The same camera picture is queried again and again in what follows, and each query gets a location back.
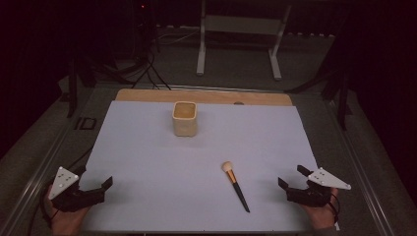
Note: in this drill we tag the white table sheet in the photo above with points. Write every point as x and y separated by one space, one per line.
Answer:
164 170

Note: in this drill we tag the person's left hand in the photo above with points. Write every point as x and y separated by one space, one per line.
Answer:
64 223

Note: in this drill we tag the person's right hand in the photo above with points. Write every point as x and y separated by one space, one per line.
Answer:
323 216

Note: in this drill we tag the cream square cup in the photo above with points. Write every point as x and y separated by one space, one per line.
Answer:
185 126

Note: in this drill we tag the black stand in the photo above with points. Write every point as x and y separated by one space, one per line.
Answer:
72 88
342 98

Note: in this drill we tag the white metal stand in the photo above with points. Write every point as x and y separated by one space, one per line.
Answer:
200 49

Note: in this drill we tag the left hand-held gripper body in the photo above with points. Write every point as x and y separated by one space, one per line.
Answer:
65 196

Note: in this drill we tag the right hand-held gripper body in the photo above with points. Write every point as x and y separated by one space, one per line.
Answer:
311 196

